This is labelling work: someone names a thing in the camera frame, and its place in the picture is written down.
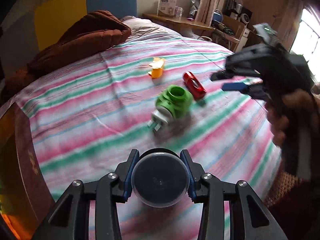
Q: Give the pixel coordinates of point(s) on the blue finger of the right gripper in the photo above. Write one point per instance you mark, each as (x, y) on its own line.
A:
(235, 86)
(221, 75)

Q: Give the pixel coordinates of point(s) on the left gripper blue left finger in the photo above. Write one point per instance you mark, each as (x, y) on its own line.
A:
(124, 171)

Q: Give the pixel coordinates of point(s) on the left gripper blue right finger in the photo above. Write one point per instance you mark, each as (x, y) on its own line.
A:
(196, 191)

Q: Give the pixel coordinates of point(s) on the red metallic oblong object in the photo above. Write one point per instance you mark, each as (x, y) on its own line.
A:
(194, 86)

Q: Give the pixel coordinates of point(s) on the black jar with clear lid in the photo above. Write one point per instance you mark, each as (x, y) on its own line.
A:
(160, 178)

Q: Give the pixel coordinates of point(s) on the green plug-in device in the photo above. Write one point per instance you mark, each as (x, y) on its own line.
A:
(171, 105)

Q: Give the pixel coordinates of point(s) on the yellow orange plastic scoop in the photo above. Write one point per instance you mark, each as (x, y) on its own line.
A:
(157, 67)

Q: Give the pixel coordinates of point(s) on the person right hand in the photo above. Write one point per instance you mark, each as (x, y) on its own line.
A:
(297, 103)

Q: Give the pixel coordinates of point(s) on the wooden side table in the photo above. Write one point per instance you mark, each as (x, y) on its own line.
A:
(180, 22)

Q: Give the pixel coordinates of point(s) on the striped bed sheet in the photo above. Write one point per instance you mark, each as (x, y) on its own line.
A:
(86, 117)

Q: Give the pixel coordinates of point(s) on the white product box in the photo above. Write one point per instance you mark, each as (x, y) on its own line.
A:
(166, 8)

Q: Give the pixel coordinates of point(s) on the gold tray box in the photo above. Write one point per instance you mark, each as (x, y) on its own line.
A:
(25, 197)

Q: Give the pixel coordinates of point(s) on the brown quilted blanket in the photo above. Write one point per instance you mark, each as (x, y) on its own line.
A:
(95, 32)

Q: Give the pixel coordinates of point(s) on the grey yellow blue headboard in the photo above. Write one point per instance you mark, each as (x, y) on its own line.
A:
(32, 25)

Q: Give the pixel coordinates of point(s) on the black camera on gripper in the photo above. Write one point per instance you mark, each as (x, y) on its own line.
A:
(267, 34)

